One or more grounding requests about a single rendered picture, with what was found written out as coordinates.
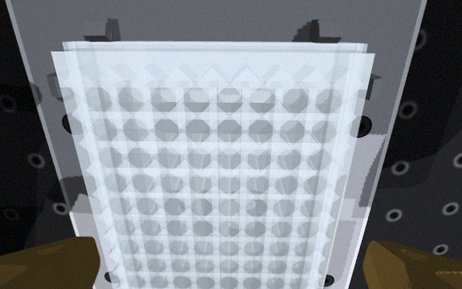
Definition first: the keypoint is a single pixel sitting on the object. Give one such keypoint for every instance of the black perforated breadboard plate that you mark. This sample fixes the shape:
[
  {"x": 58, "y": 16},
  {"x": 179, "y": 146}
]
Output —
[{"x": 418, "y": 199}]

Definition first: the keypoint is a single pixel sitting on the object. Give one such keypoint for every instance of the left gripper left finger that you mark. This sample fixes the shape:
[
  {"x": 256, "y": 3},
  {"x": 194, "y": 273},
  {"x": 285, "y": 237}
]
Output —
[{"x": 72, "y": 263}]

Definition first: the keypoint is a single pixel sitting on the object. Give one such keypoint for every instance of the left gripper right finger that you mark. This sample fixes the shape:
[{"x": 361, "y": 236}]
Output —
[{"x": 389, "y": 265}]

